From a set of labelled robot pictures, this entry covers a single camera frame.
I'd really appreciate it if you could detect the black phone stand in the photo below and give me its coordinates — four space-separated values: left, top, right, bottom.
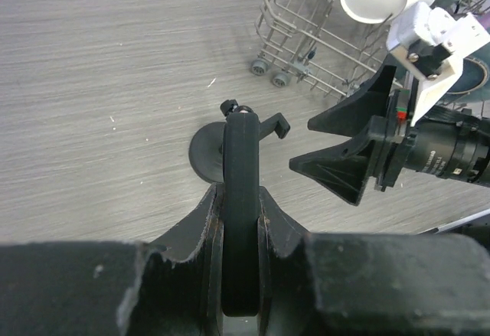
188 99 290 183

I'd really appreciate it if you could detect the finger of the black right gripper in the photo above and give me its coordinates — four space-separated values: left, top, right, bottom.
307 64 397 137
289 136 373 206

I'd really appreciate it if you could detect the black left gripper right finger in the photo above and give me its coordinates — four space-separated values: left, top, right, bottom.
258 189 489 335

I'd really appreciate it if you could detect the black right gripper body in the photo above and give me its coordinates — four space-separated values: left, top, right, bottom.
369 89 489 191

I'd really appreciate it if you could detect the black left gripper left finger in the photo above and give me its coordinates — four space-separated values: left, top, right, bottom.
1 184 223 335

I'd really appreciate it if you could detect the teal ceramic plate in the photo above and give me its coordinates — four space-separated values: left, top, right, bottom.
440 56 489 104

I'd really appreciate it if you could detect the grey wire dish rack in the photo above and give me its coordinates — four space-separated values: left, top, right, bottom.
250 0 489 98

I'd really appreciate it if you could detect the black smartphone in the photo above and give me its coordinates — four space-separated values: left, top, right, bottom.
221 113 261 317

